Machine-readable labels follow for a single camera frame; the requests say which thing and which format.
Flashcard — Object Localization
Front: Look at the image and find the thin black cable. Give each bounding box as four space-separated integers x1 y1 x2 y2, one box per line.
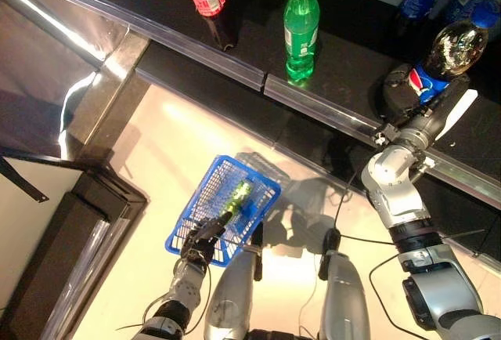
332 167 410 320

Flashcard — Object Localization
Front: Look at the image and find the green bottle yellow cap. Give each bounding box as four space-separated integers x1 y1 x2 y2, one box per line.
283 0 322 86

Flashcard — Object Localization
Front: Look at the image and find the Pepsi bottle blue cap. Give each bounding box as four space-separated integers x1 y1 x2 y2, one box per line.
409 2 501 107

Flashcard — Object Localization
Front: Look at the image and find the silver black robot left leg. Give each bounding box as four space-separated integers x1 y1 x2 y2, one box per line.
203 222 265 340

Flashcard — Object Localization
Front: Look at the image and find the green bottle lying flat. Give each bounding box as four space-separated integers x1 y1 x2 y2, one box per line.
217 178 256 224

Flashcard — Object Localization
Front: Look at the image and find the silver black robot right leg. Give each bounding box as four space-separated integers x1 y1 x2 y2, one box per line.
317 228 372 340

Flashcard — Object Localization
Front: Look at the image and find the clear plastic price rail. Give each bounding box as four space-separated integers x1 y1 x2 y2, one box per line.
264 72 501 210
54 0 264 91

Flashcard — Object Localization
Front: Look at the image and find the black store shelf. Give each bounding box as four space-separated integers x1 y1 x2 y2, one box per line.
54 0 501 184

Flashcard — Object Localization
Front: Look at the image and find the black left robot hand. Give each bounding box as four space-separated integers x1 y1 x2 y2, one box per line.
179 214 229 269

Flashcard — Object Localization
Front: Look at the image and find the black side shelf unit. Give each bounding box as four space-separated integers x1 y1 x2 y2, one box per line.
0 146 150 340

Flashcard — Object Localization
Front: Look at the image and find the black robot waist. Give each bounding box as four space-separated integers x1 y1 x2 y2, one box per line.
244 327 324 340

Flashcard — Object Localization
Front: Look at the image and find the silver black robot leg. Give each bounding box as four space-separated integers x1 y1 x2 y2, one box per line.
317 228 372 340
203 222 265 340

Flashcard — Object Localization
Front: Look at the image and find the glossy brown shelf end panel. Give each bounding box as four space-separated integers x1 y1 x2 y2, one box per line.
0 0 152 161

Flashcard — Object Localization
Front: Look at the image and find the blue plastic mesh basket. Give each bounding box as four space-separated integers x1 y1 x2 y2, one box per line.
164 154 283 269

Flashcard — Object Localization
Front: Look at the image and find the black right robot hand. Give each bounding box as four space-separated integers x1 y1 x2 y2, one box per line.
377 63 480 148

